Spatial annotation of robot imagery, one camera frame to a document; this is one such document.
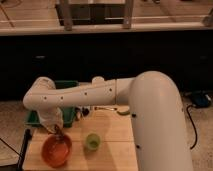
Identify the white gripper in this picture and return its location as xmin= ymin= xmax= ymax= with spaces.
xmin=38 ymin=108 xmax=63 ymax=132

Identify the small dark objects cluster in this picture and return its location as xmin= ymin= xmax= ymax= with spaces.
xmin=75 ymin=107 xmax=90 ymax=121

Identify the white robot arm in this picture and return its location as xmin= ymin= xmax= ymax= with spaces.
xmin=23 ymin=71 xmax=194 ymax=171

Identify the green plastic bin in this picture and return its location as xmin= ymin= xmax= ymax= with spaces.
xmin=26 ymin=80 xmax=78 ymax=128

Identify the dark blue floor device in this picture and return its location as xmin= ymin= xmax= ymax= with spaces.
xmin=190 ymin=92 xmax=212 ymax=108

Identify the red bowl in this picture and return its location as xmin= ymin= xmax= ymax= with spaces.
xmin=41 ymin=135 xmax=72 ymax=168

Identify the small green cup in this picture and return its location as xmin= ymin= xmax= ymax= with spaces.
xmin=85 ymin=133 xmax=101 ymax=151

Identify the wooden stool frame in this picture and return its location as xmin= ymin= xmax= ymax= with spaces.
xmin=55 ymin=0 xmax=134 ymax=32

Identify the green vegetable toy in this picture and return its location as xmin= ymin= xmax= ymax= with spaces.
xmin=117 ymin=108 xmax=130 ymax=116

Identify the dark grape bunch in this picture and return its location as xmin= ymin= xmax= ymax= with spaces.
xmin=54 ymin=125 xmax=64 ymax=137

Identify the white round cup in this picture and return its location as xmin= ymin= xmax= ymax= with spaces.
xmin=92 ymin=76 xmax=105 ymax=83

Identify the black cable on floor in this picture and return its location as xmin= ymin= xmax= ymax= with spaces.
xmin=185 ymin=104 xmax=199 ymax=150

